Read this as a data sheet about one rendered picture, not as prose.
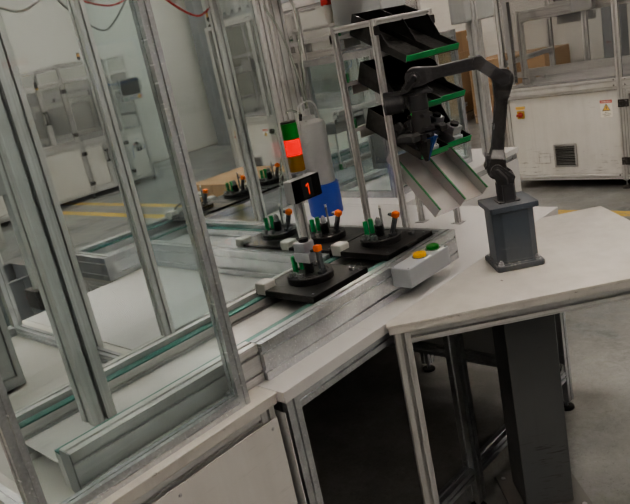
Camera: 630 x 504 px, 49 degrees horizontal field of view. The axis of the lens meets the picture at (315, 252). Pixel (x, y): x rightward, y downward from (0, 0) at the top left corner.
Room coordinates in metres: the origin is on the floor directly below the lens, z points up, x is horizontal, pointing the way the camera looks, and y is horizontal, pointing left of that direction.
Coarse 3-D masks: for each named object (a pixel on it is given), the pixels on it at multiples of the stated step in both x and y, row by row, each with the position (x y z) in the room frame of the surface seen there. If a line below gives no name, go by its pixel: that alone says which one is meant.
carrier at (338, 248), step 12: (372, 228) 2.24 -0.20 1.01; (360, 240) 2.19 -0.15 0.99; (372, 240) 2.15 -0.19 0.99; (384, 240) 2.14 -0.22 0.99; (396, 240) 2.15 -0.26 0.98; (408, 240) 2.14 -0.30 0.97; (420, 240) 2.15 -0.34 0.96; (336, 252) 2.19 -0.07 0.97; (348, 252) 2.15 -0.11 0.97; (360, 252) 2.12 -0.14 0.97; (372, 252) 2.10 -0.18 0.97; (384, 252) 2.07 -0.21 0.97; (396, 252) 2.06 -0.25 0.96
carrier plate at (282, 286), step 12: (336, 264) 2.05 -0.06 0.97; (336, 276) 1.94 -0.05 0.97; (348, 276) 1.92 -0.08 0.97; (360, 276) 1.94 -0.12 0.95; (276, 288) 1.94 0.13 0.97; (288, 288) 1.92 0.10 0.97; (300, 288) 1.90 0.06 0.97; (312, 288) 1.88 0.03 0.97; (324, 288) 1.86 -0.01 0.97; (336, 288) 1.87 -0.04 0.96; (300, 300) 1.84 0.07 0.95; (312, 300) 1.81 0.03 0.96
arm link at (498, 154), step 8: (512, 80) 2.01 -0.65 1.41; (496, 88) 2.02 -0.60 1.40; (504, 88) 2.01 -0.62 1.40; (496, 96) 2.03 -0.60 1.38; (504, 96) 2.02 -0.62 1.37; (496, 104) 2.03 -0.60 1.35; (504, 104) 2.03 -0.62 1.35; (496, 112) 2.03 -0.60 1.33; (504, 112) 2.03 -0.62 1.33; (496, 120) 2.03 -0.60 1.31; (504, 120) 2.03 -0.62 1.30; (496, 128) 2.03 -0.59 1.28; (504, 128) 2.03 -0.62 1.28; (496, 136) 2.04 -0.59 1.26; (504, 136) 2.03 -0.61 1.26; (496, 144) 2.04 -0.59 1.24; (496, 152) 2.03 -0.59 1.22; (504, 152) 2.03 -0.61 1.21; (488, 160) 2.03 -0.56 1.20; (496, 160) 2.02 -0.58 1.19; (504, 160) 2.02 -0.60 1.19; (488, 168) 2.03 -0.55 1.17
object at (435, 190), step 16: (400, 160) 2.46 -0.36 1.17; (416, 160) 2.48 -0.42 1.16; (432, 160) 2.44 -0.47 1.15; (416, 176) 2.42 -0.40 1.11; (432, 176) 2.44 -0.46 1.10; (416, 192) 2.34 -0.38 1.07; (432, 192) 2.37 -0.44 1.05; (448, 192) 2.39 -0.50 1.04; (432, 208) 2.29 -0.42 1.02; (448, 208) 2.33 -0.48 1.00
